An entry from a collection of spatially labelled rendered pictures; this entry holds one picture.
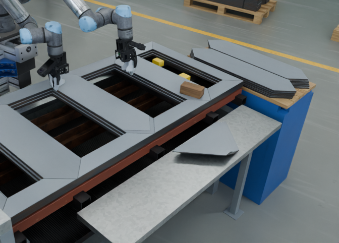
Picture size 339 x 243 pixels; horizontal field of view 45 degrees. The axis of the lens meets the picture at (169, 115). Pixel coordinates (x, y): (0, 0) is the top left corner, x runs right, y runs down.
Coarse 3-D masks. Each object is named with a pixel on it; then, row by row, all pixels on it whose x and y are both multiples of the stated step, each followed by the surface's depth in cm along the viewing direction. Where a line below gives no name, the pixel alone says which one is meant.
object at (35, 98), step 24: (96, 72) 236; (120, 72) 243; (192, 72) 250; (48, 96) 214; (168, 96) 223; (96, 120) 197; (0, 144) 174; (144, 144) 186; (24, 168) 165; (96, 168) 166; (24, 216) 145
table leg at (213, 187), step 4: (220, 108) 246; (232, 108) 247; (220, 112) 247; (216, 180) 275; (212, 184) 275; (216, 184) 278; (208, 188) 280; (212, 188) 277; (216, 188) 281; (208, 192) 281; (212, 192) 278
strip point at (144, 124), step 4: (148, 116) 199; (140, 120) 196; (144, 120) 196; (148, 120) 196; (136, 124) 193; (140, 124) 193; (144, 124) 194; (148, 124) 194; (128, 128) 190; (132, 128) 190; (136, 128) 190; (140, 128) 191; (144, 128) 191; (148, 128) 191
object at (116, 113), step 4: (124, 104) 207; (128, 104) 207; (116, 108) 203; (120, 108) 203; (124, 108) 204; (128, 108) 204; (132, 108) 204; (136, 108) 205; (108, 112) 199; (112, 112) 200; (116, 112) 200; (120, 112) 200; (124, 112) 201; (128, 112) 201; (104, 116) 196; (108, 116) 197; (112, 116) 197; (116, 116) 197; (120, 116) 197; (108, 120) 194; (112, 120) 194
